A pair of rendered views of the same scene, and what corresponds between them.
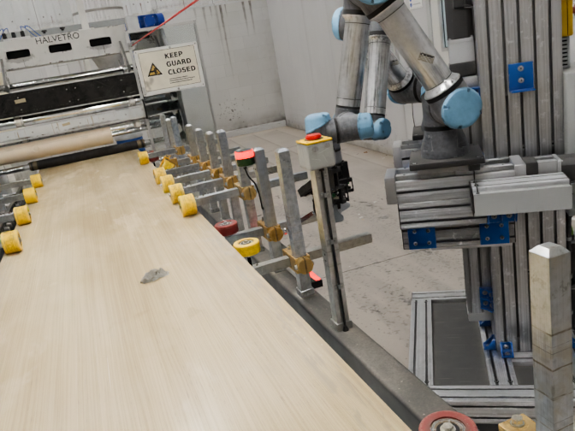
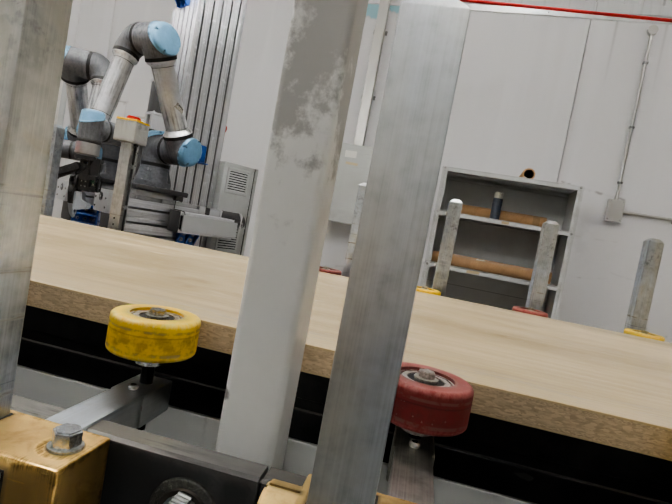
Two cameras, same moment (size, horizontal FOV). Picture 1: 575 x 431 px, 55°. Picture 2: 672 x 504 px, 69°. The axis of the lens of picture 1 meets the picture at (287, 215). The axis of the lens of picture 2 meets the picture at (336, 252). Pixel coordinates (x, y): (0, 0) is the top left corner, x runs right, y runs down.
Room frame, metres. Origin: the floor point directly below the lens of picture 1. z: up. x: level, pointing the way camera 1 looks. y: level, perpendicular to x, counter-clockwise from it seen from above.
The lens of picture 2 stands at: (0.06, 0.91, 1.02)
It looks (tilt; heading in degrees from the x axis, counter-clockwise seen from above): 3 degrees down; 298
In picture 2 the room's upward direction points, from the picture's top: 11 degrees clockwise
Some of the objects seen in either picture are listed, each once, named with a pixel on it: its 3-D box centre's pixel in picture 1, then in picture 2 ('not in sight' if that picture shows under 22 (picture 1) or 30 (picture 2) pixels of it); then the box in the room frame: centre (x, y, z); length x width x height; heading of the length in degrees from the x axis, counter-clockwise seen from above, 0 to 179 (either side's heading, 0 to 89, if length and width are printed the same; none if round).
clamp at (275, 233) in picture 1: (269, 230); not in sight; (1.86, 0.07, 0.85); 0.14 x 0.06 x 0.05; 18
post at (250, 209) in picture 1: (250, 209); not in sight; (2.08, 0.14, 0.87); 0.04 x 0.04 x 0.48; 18
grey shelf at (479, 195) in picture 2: not in sight; (486, 288); (0.69, -2.63, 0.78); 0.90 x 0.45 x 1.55; 14
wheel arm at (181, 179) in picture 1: (218, 170); not in sight; (2.60, 0.29, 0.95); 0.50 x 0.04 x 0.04; 108
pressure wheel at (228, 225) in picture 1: (228, 237); not in sight; (1.83, 0.22, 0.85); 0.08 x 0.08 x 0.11
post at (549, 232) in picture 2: not in sight; (533, 310); (0.18, -0.48, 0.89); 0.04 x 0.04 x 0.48; 18
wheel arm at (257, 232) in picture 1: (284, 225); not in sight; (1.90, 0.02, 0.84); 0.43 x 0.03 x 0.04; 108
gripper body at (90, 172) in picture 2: (328, 185); (86, 174); (1.60, -0.14, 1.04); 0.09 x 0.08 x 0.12; 38
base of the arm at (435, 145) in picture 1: (443, 138); (153, 175); (1.74, -0.53, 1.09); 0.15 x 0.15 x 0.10
